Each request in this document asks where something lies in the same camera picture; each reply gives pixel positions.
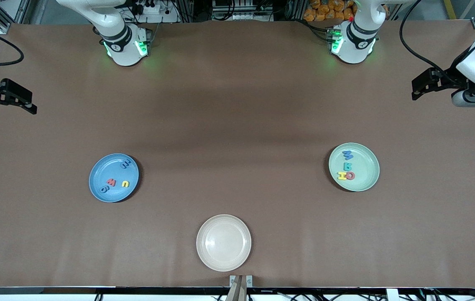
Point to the pink foam letter Q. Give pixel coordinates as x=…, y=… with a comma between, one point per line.
x=352, y=176

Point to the blue round plate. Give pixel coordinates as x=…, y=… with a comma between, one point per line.
x=108, y=167

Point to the blue round looped foam letter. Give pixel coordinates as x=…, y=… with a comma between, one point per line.
x=101, y=189

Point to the light blue three-pronged foam letter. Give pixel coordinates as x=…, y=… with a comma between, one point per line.
x=348, y=155

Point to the metal table edge bracket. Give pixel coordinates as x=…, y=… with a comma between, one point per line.
x=232, y=279

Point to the pink foam letter w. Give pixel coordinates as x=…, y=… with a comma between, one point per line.
x=111, y=182

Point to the pale green round plate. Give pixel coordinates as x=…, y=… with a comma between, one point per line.
x=363, y=167

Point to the long white socket strip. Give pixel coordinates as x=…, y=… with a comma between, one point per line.
x=241, y=16

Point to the pile of orange items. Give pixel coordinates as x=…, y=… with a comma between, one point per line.
x=321, y=12

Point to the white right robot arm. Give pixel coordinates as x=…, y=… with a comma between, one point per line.
x=122, y=46

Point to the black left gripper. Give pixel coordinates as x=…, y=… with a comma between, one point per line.
x=451, y=79

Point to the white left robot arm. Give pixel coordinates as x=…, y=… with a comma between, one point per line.
x=356, y=42

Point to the wooden stick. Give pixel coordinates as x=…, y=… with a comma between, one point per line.
x=237, y=292

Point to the cream round plate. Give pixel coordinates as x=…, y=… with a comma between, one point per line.
x=223, y=242

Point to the teal foam letter R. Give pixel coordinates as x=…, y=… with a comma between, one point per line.
x=348, y=168

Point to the yellow foam letter H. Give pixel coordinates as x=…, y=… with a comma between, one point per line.
x=341, y=176

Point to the white power strip with plugs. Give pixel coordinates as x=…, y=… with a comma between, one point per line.
x=160, y=17

